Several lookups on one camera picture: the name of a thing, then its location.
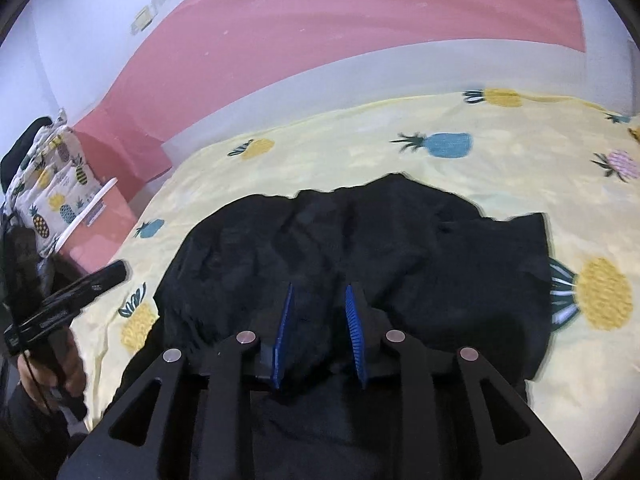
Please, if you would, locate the black puffer jacket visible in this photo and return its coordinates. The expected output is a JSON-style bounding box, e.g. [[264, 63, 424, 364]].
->
[[122, 174, 551, 479]]

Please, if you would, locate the person's left hand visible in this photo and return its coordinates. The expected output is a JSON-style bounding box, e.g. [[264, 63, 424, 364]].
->
[[17, 328, 87, 415]]

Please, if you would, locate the pink white nightstand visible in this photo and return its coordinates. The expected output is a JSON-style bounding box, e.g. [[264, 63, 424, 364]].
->
[[55, 178, 137, 274]]

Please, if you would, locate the pineapple print quilt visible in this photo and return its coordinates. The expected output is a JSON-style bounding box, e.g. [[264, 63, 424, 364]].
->
[[1, 110, 103, 257]]

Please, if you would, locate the white wall socket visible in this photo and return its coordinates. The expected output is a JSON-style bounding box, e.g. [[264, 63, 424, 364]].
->
[[130, 6, 154, 35]]

